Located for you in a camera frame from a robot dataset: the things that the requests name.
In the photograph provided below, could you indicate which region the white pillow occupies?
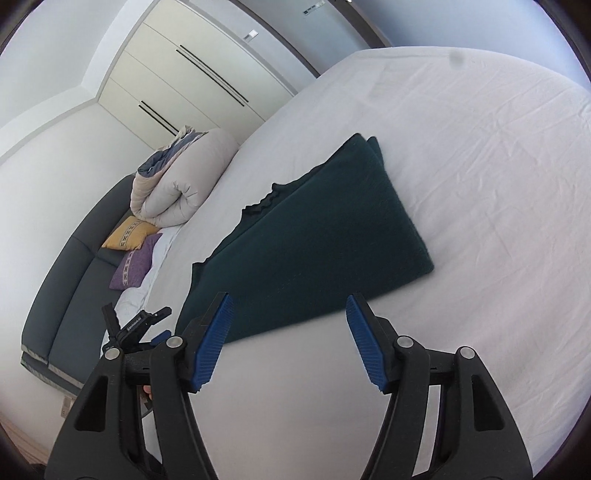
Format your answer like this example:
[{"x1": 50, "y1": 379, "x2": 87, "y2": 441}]
[{"x1": 115, "y1": 224, "x2": 186, "y2": 320}]

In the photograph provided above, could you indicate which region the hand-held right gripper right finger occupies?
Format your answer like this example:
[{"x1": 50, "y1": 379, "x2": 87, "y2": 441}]
[{"x1": 345, "y1": 293, "x2": 534, "y2": 480}]

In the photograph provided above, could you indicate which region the grey upholstered headboard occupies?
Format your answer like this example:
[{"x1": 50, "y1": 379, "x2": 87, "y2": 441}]
[{"x1": 20, "y1": 174, "x2": 139, "y2": 398}]

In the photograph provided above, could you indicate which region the purple patterned pillow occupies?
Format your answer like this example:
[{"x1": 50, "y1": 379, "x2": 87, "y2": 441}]
[{"x1": 109, "y1": 233, "x2": 164, "y2": 291}]

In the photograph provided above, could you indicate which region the cream wardrobe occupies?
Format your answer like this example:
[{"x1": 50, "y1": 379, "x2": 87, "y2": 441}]
[{"x1": 98, "y1": 0, "x2": 325, "y2": 152}]

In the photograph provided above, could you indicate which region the bed with white sheet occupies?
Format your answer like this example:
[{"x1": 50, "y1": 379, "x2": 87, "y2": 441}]
[{"x1": 115, "y1": 45, "x2": 591, "y2": 480}]

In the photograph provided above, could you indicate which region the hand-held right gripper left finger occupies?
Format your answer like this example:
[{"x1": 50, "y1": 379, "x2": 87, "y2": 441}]
[{"x1": 44, "y1": 291, "x2": 234, "y2": 480}]

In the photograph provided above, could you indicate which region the yellow patterned pillow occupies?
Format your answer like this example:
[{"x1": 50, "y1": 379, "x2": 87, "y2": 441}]
[{"x1": 101, "y1": 215, "x2": 160, "y2": 252}]

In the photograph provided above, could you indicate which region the folded beige duvet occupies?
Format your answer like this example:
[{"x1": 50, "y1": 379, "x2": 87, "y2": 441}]
[{"x1": 130, "y1": 126, "x2": 241, "y2": 228}]

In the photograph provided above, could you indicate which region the dark green sweater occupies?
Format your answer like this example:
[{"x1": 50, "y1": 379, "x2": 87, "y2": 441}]
[{"x1": 176, "y1": 134, "x2": 435, "y2": 345}]

